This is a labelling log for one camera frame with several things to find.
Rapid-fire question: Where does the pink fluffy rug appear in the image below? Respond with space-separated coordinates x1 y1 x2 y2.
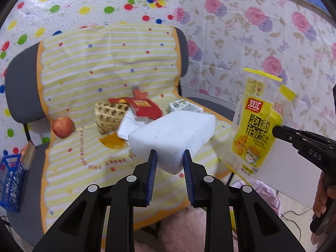
100 205 237 252

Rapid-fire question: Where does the yellow striped cloth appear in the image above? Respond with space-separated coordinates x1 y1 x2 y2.
37 24 234 234

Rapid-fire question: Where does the yellow snack packet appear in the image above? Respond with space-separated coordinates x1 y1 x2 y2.
232 68 297 179

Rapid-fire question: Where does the green and white carton pack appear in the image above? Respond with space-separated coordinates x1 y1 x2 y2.
168 98 204 114

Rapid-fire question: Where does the orange paper scrap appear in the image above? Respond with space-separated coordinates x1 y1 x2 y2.
99 133 127 150

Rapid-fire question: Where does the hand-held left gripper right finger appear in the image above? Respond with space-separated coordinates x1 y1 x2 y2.
183 150 306 252

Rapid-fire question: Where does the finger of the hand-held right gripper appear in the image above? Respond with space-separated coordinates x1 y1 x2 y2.
272 125 336 151

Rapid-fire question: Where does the red cardboard box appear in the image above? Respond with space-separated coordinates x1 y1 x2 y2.
108 87 163 122

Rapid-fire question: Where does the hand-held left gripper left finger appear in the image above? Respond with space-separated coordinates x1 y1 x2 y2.
33 150 158 252

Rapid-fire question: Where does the pale pink cloth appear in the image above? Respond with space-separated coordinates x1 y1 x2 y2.
233 180 282 217

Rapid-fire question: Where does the blue plastic basket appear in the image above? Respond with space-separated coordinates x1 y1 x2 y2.
0 154 25 213

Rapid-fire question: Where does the red apple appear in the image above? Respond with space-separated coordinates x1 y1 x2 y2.
52 117 76 138

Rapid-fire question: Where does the person's right hand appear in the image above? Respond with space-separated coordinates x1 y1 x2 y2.
312 173 329 218

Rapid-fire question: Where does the floral wall sheet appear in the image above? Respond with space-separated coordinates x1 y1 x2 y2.
172 0 336 129

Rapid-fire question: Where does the white foam block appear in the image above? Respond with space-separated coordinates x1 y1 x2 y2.
128 111 216 175

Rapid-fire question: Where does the black cable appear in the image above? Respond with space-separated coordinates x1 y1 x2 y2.
280 209 314 233

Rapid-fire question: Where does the grey office chair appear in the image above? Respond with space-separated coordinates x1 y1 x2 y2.
4 26 237 242

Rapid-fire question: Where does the brown paper bundle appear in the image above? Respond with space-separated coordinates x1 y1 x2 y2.
21 142 36 170

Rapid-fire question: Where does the white paper sheet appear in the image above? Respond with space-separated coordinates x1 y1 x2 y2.
117 110 158 140

